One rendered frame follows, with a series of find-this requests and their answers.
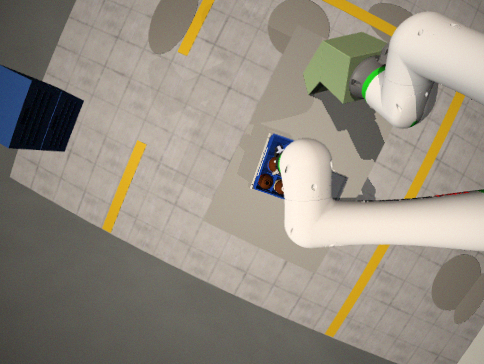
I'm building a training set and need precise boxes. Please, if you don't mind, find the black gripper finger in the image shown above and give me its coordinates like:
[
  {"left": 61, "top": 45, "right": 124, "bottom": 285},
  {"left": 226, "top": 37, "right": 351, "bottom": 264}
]
[{"left": 274, "top": 145, "right": 284, "bottom": 158}]

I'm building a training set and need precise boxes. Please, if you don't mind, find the blue divided crate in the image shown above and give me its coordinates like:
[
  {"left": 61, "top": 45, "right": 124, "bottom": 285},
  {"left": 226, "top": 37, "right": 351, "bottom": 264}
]
[{"left": 253, "top": 136, "right": 294, "bottom": 199}]

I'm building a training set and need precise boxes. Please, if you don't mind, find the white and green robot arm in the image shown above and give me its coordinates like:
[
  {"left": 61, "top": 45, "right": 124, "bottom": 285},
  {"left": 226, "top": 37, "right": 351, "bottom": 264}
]
[{"left": 272, "top": 11, "right": 484, "bottom": 251}]

